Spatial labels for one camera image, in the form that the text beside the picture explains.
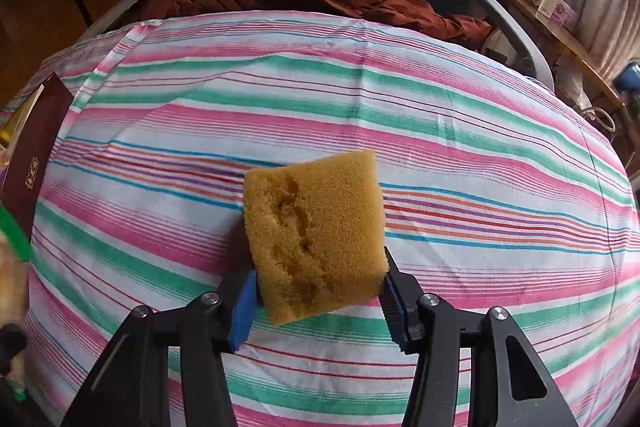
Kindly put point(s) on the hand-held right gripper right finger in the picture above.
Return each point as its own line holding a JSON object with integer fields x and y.
{"x": 395, "y": 317}

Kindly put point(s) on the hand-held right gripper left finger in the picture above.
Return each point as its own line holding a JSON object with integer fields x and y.
{"x": 242, "y": 312}

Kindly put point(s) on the green yellow packet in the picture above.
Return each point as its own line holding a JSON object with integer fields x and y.
{"x": 12, "y": 252}

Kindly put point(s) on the yellow sponge block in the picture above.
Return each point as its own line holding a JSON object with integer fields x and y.
{"x": 315, "y": 232}

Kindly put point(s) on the maroon box with gold lining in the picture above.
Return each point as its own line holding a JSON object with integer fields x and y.
{"x": 35, "y": 147}

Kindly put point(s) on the wooden side desk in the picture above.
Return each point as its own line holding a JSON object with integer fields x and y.
{"x": 550, "y": 27}

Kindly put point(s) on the blue round item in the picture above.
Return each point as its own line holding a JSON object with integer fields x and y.
{"x": 629, "y": 77}

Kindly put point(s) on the pink box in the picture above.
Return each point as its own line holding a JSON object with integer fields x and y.
{"x": 564, "y": 13}

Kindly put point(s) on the patterned curtain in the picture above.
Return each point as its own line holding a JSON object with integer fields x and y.
{"x": 615, "y": 7}

